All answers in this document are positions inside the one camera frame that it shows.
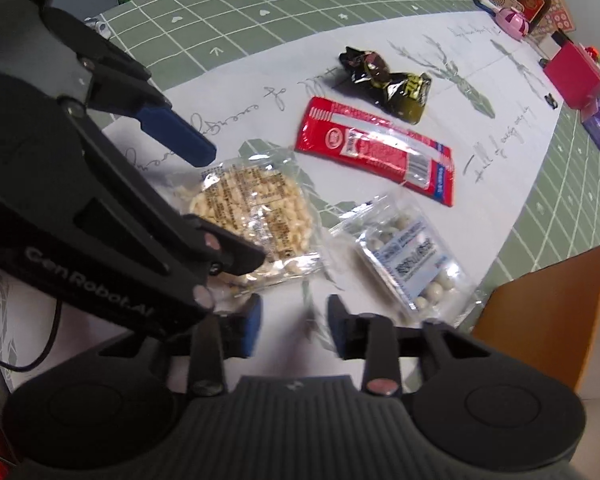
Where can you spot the pink round container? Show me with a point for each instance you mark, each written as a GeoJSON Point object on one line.
{"type": "Point", "coordinates": [512, 22]}

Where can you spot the clear peanut snack packet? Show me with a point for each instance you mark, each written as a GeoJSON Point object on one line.
{"type": "Point", "coordinates": [260, 199]}

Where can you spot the red long cracker packet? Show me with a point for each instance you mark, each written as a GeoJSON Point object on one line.
{"type": "Point", "coordinates": [368, 142]}

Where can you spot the clear white candy packet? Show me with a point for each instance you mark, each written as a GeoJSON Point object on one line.
{"type": "Point", "coordinates": [408, 259]}

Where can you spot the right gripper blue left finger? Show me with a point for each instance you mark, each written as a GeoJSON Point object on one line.
{"type": "Point", "coordinates": [220, 337]}

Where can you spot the pink red box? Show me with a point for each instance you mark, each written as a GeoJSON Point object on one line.
{"type": "Point", "coordinates": [575, 75]}

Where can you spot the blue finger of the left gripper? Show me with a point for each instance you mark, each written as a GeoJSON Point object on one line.
{"type": "Point", "coordinates": [240, 257]}
{"type": "Point", "coordinates": [173, 132]}

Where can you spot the orange white cardboard box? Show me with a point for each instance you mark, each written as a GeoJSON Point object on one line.
{"type": "Point", "coordinates": [550, 320]}

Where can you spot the colourful dotted card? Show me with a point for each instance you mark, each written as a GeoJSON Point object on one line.
{"type": "Point", "coordinates": [558, 16]}

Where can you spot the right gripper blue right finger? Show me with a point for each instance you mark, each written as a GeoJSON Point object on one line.
{"type": "Point", "coordinates": [370, 338]}

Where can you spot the blue white flat box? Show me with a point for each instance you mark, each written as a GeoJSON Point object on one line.
{"type": "Point", "coordinates": [488, 6]}

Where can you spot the black yellow snack bag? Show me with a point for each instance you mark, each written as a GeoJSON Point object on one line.
{"type": "Point", "coordinates": [402, 95]}

